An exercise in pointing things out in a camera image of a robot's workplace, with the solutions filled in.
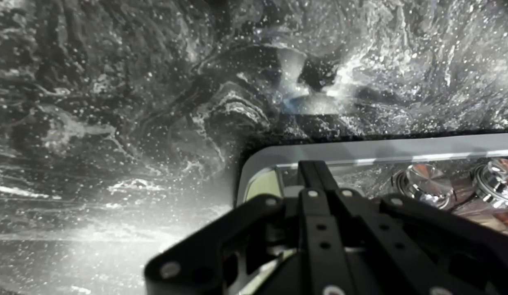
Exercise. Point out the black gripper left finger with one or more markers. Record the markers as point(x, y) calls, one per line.
point(320, 256)

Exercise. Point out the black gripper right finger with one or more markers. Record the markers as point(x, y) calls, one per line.
point(428, 256)

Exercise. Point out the clear plastic container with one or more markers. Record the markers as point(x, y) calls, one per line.
point(374, 150)

